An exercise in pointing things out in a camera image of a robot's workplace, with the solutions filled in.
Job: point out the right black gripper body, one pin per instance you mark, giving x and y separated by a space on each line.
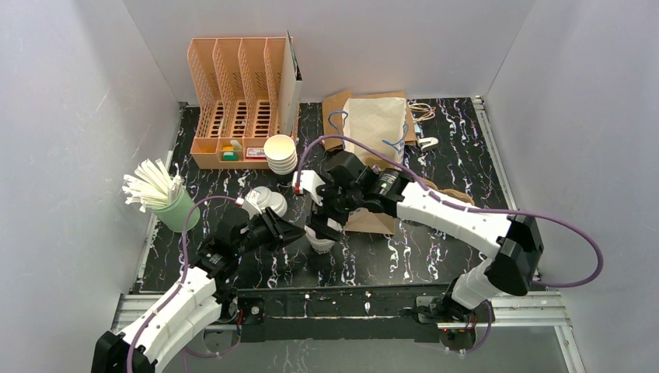
332 203

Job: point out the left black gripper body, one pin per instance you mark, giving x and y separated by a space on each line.
266 227

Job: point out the stack of white cup lids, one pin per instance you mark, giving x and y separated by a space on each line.
272 199

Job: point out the blue checkered paper bag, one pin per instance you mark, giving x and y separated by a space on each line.
362 220

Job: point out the stack of white paper cups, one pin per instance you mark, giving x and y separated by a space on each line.
281 154

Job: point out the brown pulp cup carrier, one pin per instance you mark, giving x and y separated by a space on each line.
458 195

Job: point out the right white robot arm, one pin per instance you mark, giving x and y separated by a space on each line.
510 242

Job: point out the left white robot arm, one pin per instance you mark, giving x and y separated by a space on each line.
196 300

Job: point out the red sugar packet box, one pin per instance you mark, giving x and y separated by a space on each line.
255 153

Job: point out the brown kraft paper bags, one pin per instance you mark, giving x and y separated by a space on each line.
381 121

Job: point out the green yellow packets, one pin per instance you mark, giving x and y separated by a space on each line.
232 152

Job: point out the white clip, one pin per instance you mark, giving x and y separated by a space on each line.
427 144

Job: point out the grey folder in rack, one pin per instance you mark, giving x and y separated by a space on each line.
290 89

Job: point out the green cup of straws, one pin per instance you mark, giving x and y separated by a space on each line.
153 189

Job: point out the orange plastic file rack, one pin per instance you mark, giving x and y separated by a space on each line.
237 81

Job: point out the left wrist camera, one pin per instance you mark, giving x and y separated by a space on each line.
250 203

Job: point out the colourful bag handles bundle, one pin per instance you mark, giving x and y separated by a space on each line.
422 112

